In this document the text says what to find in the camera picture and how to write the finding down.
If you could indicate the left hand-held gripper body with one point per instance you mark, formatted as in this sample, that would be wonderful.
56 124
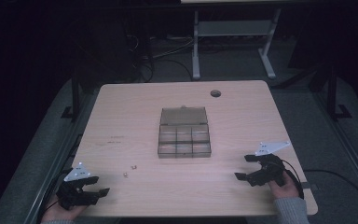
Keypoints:
72 193

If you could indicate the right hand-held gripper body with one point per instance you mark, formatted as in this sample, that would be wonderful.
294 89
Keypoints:
268 170

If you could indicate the person's left hand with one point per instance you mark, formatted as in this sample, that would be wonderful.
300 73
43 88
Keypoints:
59 213

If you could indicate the person's right hand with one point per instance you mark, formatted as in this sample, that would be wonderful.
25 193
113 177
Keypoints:
285 190

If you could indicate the small gold metal piece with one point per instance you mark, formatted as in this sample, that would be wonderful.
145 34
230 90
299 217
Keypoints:
133 167
125 174

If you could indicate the clear plastic compartment box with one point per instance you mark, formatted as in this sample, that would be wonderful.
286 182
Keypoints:
184 133

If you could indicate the black metal stand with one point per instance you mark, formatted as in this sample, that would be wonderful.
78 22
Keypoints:
75 96
332 93

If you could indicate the white metal desk frame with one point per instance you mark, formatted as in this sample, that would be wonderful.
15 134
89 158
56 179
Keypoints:
195 46

